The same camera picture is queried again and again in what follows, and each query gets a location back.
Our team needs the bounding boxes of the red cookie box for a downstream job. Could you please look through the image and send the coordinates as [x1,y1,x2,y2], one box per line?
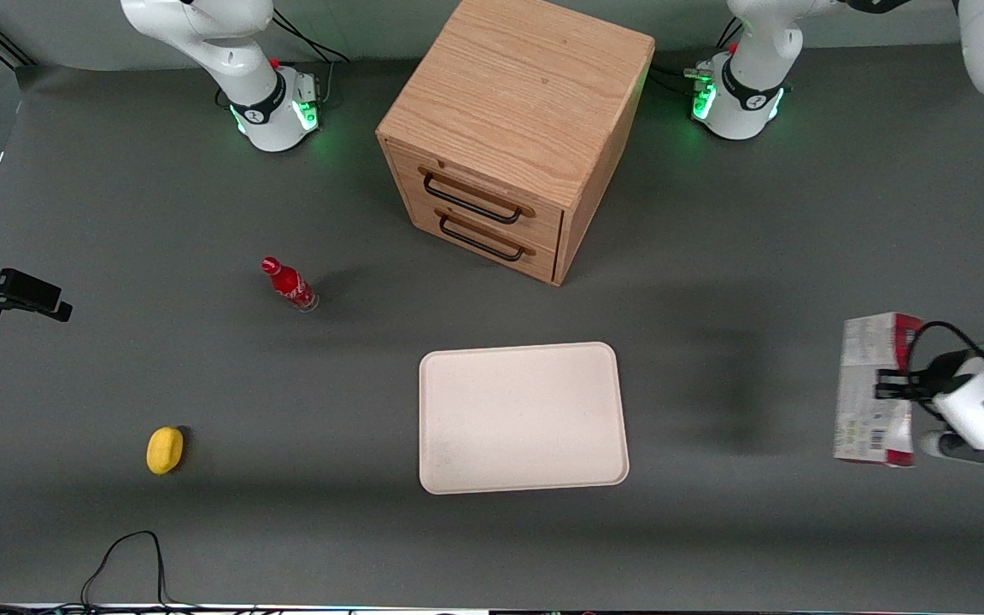
[833,312,928,469]

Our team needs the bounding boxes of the white rectangular tray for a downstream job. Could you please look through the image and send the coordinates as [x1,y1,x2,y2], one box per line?
[418,342,630,495]

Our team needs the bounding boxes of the yellow lemon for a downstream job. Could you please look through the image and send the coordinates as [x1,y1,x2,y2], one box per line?
[146,426,185,476]

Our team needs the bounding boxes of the red cola bottle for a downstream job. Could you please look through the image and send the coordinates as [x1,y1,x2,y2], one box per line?
[261,256,320,313]

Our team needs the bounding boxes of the wooden drawer cabinet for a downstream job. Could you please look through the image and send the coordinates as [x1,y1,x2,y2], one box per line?
[376,0,657,287]

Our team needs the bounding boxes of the black looped table cable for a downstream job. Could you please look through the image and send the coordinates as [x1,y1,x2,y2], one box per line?
[79,530,202,612]

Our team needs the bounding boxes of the black right arm base cables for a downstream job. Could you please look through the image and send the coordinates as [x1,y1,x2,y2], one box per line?
[270,9,353,105]

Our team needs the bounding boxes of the black arm base cables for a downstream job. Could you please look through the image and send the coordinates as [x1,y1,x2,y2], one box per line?
[270,9,353,105]
[646,21,745,97]

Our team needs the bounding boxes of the black left arm base cables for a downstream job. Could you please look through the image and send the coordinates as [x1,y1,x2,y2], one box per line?
[646,21,745,97]

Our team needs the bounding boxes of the long black drawer handle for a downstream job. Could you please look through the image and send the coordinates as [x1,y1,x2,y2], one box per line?
[421,173,536,226]

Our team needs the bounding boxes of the wooden drawer with short handle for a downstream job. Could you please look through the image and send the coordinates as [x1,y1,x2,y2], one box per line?
[407,190,558,284]

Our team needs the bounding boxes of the short black drawer handle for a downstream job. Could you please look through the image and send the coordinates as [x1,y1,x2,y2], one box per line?
[437,212,537,262]

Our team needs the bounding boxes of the wooden drawer with long handle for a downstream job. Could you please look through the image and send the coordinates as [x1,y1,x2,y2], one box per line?
[384,139,565,250]

